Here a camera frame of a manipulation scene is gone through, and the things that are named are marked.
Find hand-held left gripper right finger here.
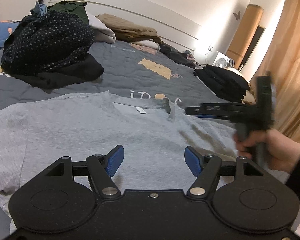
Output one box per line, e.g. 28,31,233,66
184,146,265,201

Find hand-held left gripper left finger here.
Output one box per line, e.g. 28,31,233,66
43,144,125,200

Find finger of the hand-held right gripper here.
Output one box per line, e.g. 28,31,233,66
197,114,236,121
184,103,232,116

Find grey t-shirt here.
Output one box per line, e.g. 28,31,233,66
0,92,240,205

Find stack of black folded clothes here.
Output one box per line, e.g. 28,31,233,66
193,64,251,100

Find pile of dark clothes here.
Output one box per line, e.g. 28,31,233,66
159,42,198,69

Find folded brown and beige clothes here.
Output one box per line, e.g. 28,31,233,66
95,14,162,44

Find person's right hand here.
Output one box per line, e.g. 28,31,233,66
233,127,300,174

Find white fan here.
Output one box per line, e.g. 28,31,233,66
210,51,234,69

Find tan curtain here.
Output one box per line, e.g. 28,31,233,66
261,0,300,145

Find black upright panel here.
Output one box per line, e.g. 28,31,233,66
241,25,266,68

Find grey quilted fish-print blanket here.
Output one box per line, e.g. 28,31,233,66
0,40,243,233

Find beige pink folded cloth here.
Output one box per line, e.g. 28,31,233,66
130,39,160,54

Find black garment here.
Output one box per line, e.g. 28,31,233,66
14,52,105,89

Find white bed headboard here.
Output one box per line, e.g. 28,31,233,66
39,0,203,53

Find white folded garment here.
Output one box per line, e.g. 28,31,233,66
86,11,116,43

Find navy dotted garment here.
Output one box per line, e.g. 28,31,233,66
1,10,95,75

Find dark green garment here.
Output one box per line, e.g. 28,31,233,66
47,1,89,27

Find blue denim garment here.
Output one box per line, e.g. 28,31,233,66
30,1,49,18

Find blue carrot-print pillow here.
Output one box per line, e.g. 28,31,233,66
0,21,20,52

